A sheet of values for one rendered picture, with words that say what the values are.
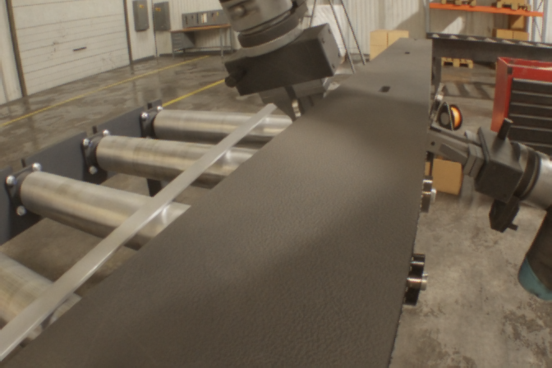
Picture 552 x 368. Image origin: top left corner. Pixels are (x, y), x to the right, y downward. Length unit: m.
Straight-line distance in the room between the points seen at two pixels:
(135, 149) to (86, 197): 0.31
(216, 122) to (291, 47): 0.85
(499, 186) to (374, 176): 0.34
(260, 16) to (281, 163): 0.25
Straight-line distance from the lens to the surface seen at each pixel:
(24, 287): 0.62
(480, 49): 5.56
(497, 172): 0.49
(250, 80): 0.47
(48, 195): 0.96
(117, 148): 1.16
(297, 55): 0.43
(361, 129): 0.24
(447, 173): 2.76
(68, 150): 1.24
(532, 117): 2.63
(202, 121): 1.29
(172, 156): 1.01
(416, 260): 0.58
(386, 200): 0.16
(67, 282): 0.58
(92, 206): 0.83
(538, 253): 0.60
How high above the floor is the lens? 1.24
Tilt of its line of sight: 22 degrees down
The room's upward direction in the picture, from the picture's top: 3 degrees counter-clockwise
